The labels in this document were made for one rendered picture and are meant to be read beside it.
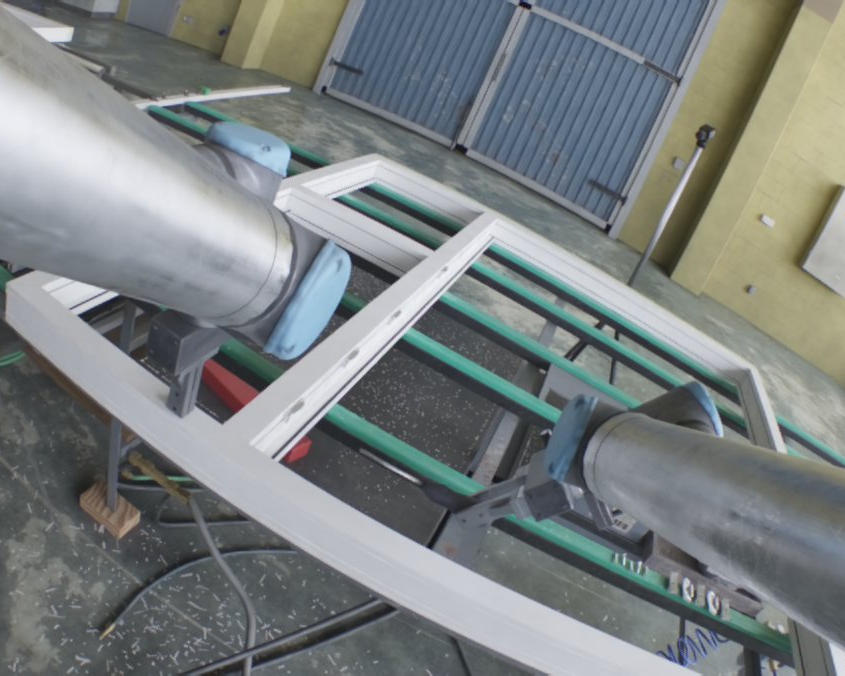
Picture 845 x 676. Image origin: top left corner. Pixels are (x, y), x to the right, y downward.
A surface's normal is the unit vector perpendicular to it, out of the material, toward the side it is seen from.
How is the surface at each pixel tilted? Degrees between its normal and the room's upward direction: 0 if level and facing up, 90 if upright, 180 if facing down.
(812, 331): 90
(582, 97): 90
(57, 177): 83
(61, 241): 113
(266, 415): 0
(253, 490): 90
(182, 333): 0
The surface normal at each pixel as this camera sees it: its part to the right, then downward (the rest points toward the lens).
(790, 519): -0.87, -0.49
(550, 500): -0.26, 0.16
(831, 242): -0.36, 0.33
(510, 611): 0.37, -0.81
